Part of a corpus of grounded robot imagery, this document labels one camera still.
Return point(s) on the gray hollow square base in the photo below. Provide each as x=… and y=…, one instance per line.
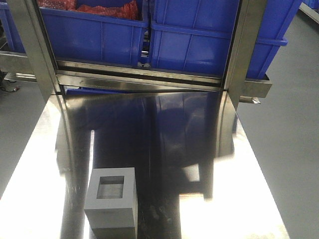
x=111, y=203

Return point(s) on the blue stacked bin right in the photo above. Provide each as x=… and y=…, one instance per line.
x=194, y=35

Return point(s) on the blue bin with red items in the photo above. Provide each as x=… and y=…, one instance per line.
x=92, y=37

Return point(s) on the blue bin far left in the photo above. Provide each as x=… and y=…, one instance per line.
x=12, y=35

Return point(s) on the red mesh bag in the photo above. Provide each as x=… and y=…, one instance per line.
x=128, y=10

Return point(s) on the stainless steel rack frame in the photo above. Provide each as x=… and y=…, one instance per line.
x=51, y=74

